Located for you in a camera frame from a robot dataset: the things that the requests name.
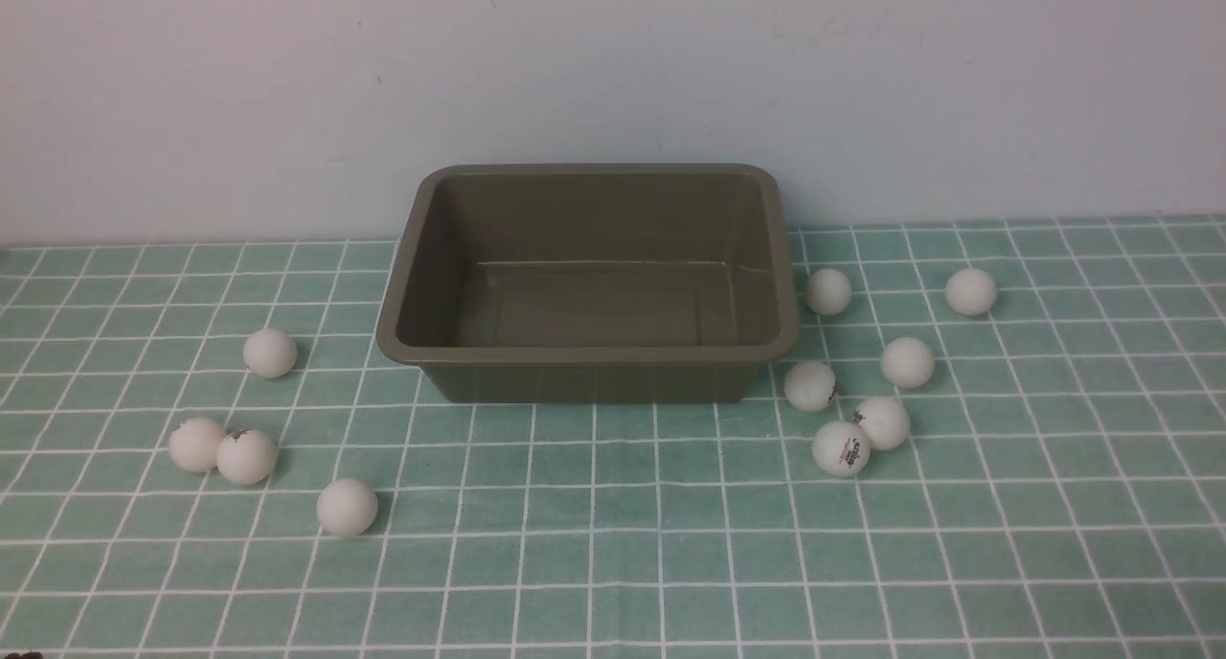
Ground white ball printed logo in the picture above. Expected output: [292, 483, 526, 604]
[812, 420, 872, 479]

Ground olive green plastic bin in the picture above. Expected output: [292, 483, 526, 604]
[374, 163, 801, 404]

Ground white ball beside bin corner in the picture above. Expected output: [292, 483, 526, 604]
[783, 359, 837, 412]

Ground white ball left pair marked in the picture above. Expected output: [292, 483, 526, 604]
[217, 429, 280, 486]

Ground green checkered tablecloth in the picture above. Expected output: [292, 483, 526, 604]
[1, 216, 1225, 658]

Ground white ball left pair outer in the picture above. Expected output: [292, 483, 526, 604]
[168, 418, 226, 474]

